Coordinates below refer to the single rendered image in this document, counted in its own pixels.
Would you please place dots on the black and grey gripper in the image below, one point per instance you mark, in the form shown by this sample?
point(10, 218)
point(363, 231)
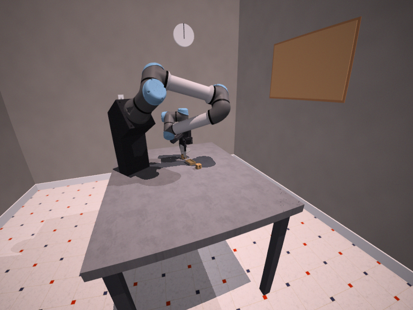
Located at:
point(184, 141)

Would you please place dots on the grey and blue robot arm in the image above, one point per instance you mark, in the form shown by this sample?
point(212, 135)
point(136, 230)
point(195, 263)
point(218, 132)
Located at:
point(154, 84)

